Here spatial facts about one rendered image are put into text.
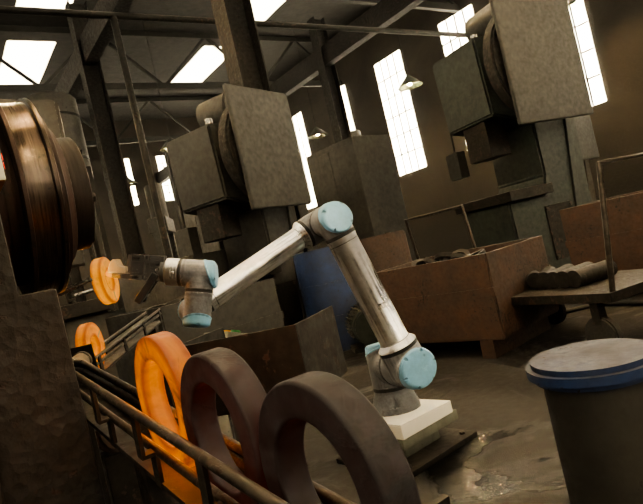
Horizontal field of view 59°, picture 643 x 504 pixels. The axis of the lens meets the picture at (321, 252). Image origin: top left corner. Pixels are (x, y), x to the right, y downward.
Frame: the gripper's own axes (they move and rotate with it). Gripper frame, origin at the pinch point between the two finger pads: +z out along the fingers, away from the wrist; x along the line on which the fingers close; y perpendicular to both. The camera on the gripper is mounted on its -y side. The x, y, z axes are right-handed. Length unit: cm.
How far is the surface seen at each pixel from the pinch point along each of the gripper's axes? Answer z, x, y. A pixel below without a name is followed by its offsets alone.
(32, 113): -6, 62, 39
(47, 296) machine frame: -26, 94, 2
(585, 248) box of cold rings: -275, -250, 22
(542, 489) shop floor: -139, 19, -56
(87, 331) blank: 3.1, 3.9, -18.2
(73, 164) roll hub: -12, 56, 29
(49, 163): -12, 67, 27
